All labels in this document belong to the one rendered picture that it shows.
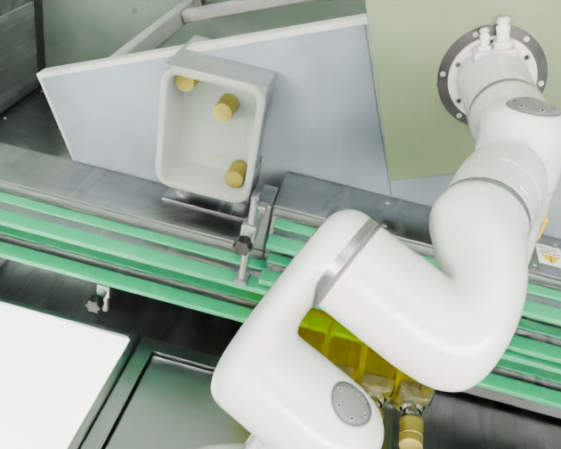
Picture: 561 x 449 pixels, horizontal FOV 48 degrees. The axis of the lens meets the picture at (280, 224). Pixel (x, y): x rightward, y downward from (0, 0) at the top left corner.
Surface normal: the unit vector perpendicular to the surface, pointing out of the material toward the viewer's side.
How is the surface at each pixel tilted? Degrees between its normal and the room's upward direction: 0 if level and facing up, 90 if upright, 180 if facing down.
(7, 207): 90
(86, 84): 0
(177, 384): 90
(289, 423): 30
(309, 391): 63
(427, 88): 4
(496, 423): 90
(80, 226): 90
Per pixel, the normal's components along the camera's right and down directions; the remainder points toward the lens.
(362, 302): -0.34, 0.21
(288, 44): -0.20, 0.54
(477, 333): -0.26, -0.07
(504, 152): 0.00, -0.88
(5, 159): 0.16, -0.81
